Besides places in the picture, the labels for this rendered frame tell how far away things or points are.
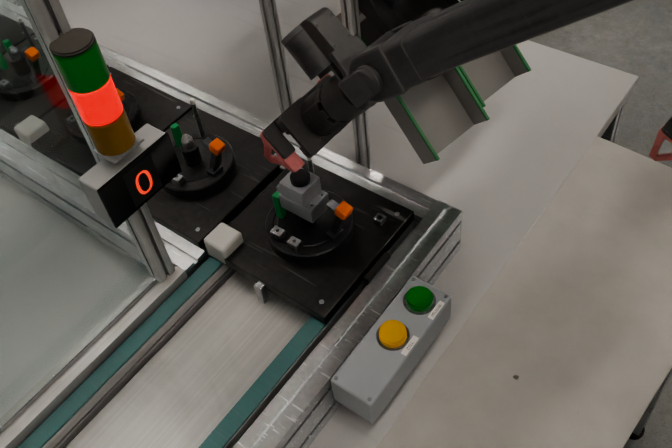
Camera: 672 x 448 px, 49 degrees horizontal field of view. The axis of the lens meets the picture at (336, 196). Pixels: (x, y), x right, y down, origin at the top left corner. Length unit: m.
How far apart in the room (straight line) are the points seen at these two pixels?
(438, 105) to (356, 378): 0.49
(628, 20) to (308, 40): 2.56
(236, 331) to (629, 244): 0.67
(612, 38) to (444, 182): 1.93
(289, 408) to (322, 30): 0.50
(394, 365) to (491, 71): 0.59
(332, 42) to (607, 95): 0.85
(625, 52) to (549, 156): 1.75
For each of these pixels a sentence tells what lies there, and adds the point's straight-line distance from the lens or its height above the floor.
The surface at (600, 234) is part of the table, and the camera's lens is 1.33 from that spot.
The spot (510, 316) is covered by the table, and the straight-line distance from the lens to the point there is 1.21.
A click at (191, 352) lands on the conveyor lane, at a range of 1.15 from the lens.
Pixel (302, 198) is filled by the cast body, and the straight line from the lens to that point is 1.08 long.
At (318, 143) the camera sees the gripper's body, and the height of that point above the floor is 1.22.
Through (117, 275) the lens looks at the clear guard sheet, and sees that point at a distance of 1.12.
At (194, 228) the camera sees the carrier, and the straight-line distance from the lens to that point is 1.22.
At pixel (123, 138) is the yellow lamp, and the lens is 0.93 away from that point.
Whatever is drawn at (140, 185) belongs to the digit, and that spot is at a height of 1.20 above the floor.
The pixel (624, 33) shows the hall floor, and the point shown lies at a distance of 3.26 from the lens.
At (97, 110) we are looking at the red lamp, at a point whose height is 1.33.
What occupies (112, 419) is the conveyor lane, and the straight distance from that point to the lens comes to 1.14.
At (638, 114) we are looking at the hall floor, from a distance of 2.89.
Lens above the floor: 1.87
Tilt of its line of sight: 48 degrees down
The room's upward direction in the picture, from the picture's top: 8 degrees counter-clockwise
